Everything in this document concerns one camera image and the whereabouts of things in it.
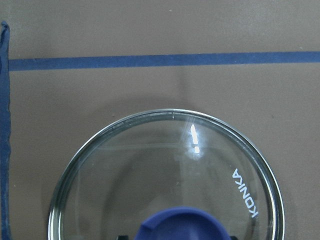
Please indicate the glass pot lid blue knob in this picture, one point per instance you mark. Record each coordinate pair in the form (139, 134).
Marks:
(167, 174)

